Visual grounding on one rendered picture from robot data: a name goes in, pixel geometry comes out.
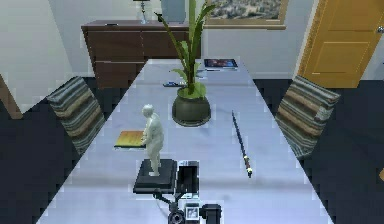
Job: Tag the small black flat object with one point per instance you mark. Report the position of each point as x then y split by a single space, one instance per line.
111 24

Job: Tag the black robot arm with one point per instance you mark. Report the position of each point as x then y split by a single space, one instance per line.
210 215

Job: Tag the orange room door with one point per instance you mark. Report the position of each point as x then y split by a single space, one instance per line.
343 43

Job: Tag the orange book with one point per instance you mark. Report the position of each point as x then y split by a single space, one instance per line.
128 139

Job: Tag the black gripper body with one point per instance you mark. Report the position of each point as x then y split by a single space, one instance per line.
176 217

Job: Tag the brown wooden panel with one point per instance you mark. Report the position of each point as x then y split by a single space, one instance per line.
8 100

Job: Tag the green plant in dark pot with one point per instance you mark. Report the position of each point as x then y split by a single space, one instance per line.
191 110

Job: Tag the small blue flat remote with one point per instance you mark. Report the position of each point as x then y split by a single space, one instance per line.
173 84

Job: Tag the pale grey long table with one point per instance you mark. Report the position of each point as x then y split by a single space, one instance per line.
216 150

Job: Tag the white figure on black base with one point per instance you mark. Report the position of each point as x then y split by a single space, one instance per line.
155 133

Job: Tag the dark brown sideboard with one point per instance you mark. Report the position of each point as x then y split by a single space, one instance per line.
120 50

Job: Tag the dark blue book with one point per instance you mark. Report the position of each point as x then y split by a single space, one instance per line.
220 63

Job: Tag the grey vase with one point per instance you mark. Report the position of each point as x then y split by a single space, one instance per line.
173 10

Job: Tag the black box with grey rim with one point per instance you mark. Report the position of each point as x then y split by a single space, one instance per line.
187 181

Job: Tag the striped chair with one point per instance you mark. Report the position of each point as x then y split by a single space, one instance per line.
78 111
305 115

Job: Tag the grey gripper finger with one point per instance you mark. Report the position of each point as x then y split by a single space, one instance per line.
165 196

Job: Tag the framed picture with wooden frame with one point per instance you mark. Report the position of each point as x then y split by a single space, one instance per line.
246 13

